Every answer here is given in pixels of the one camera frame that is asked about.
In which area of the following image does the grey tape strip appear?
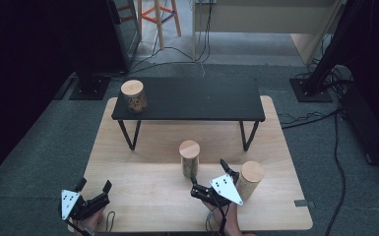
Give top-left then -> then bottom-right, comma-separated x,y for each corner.
293,199 -> 317,208

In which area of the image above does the black square stand base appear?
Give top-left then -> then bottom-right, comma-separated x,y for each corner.
68,75 -> 112,101
288,77 -> 335,103

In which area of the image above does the person's right hand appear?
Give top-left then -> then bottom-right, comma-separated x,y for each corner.
202,200 -> 244,236

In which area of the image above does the wooden stool with orange braces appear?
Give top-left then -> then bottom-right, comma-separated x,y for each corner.
136,0 -> 183,50

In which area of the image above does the black shelf with metal legs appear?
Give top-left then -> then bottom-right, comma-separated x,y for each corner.
110,77 -> 267,152

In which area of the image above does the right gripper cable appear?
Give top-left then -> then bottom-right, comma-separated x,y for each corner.
204,203 -> 229,236

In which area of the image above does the light wooden cylinder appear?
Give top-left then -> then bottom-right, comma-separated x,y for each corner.
235,160 -> 266,202

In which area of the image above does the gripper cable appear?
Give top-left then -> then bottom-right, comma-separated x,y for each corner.
60,210 -> 117,236
204,203 -> 229,236

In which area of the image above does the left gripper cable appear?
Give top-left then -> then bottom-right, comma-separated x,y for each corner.
60,210 -> 117,236

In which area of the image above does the long black floor cable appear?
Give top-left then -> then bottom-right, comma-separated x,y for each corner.
324,111 -> 347,236

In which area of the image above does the tall bark wooden cylinder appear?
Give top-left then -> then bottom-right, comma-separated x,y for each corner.
178,140 -> 201,179

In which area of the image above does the thin black floor cable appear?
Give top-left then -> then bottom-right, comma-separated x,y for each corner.
278,108 -> 343,130

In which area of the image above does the black slanted stand pole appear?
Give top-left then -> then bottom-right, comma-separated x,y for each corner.
307,0 -> 366,94

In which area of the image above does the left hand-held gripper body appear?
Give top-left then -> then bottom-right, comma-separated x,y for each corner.
58,189 -> 110,221

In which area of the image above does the beige wooden desk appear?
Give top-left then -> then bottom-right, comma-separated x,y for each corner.
191,0 -> 348,66

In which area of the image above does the person's left hand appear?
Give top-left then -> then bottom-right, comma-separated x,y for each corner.
73,206 -> 106,236

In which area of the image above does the black framed glass panel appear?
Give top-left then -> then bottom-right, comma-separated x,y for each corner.
106,0 -> 143,74

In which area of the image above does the black box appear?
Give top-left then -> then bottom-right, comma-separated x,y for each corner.
339,88 -> 379,167

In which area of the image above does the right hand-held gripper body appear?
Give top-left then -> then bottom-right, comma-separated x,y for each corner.
190,173 -> 244,208

